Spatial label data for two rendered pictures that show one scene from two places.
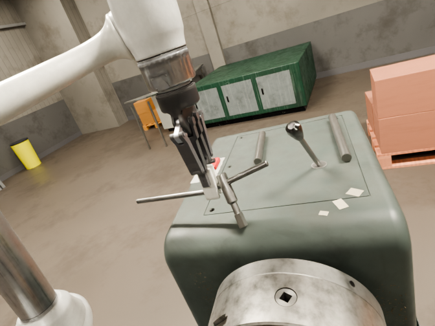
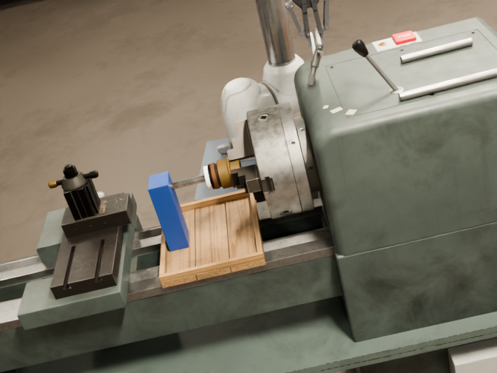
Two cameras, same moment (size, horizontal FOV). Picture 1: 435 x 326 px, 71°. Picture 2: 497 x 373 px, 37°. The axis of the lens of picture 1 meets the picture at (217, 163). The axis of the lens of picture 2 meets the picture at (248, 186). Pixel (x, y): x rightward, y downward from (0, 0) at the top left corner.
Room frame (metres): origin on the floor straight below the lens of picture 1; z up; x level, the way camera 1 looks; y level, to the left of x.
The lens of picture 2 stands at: (-0.32, -1.75, 2.14)
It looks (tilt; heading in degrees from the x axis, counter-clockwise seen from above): 31 degrees down; 72
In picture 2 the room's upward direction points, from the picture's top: 15 degrees counter-clockwise
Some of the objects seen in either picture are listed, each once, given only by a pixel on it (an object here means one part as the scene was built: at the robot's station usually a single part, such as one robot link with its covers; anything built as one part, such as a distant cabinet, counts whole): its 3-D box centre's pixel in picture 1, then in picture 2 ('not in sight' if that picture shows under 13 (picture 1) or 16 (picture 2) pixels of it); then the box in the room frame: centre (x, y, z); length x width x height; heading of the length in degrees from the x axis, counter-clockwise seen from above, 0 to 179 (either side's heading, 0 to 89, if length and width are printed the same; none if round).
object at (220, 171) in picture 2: not in sight; (225, 173); (0.20, 0.04, 1.08); 0.09 x 0.09 x 0.09; 68
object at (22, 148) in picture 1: (26, 154); not in sight; (7.20, 4.17, 0.33); 0.40 x 0.40 x 0.67
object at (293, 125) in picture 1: (294, 132); (359, 48); (0.58, -0.17, 1.38); 0.04 x 0.03 x 0.05; 158
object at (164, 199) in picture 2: not in sight; (168, 212); (0.02, 0.11, 1.00); 0.08 x 0.06 x 0.23; 68
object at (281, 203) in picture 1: (289, 220); (413, 131); (0.72, -0.14, 1.06); 0.59 x 0.48 x 0.39; 158
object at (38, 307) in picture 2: not in sight; (83, 254); (-0.25, 0.26, 0.90); 0.53 x 0.30 x 0.06; 68
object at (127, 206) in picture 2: not in sight; (97, 214); (-0.16, 0.27, 1.00); 0.20 x 0.10 x 0.05; 158
